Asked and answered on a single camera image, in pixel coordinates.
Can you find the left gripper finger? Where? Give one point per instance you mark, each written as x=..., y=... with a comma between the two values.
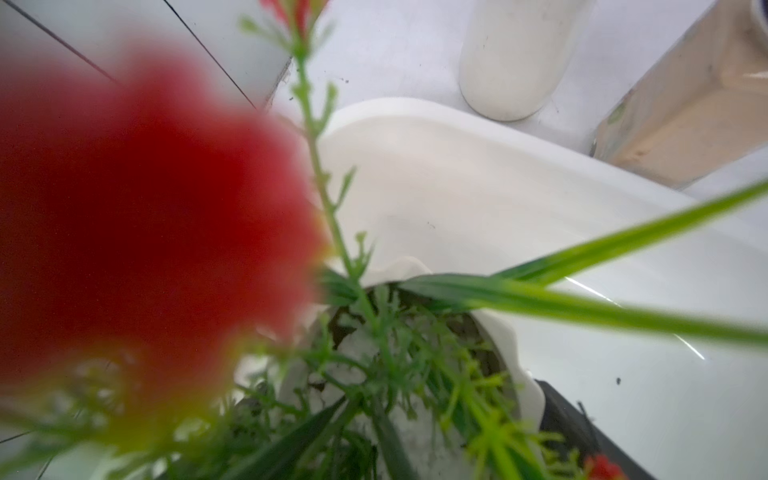
x=579, y=433

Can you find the potted gypsophila red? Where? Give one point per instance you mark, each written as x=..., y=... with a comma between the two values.
x=177, y=292

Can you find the white storage tray box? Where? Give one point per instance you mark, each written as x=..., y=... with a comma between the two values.
x=477, y=259

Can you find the black-lid spice jar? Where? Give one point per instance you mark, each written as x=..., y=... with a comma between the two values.
x=702, y=106

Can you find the white-lid spice jar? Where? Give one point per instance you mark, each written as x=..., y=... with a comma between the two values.
x=515, y=54

